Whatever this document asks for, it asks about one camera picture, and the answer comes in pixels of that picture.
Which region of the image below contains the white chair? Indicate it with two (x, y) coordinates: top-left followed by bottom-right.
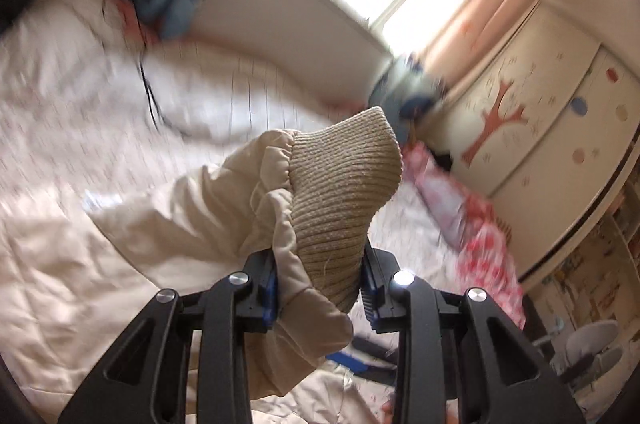
(537, 318), (623, 392)

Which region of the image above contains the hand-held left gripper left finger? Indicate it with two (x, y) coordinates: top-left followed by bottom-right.
(57, 249), (278, 424)

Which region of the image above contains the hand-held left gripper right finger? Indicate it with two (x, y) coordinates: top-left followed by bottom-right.
(357, 239), (586, 424)

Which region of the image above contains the white printed quilt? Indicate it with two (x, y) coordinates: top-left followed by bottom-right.
(0, 0), (451, 424)

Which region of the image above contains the cream wardrobe with tree decal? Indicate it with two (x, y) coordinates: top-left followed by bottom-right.
(425, 0), (640, 280)

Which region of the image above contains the beige puffer jacket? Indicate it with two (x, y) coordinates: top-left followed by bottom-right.
(87, 107), (403, 400)

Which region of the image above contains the pink floral pillow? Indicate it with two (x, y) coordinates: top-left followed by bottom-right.
(402, 141), (526, 330)

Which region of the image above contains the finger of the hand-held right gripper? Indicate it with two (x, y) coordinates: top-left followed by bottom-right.
(325, 336), (401, 386)

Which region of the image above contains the black cable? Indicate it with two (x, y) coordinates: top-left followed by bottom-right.
(97, 0), (168, 130)

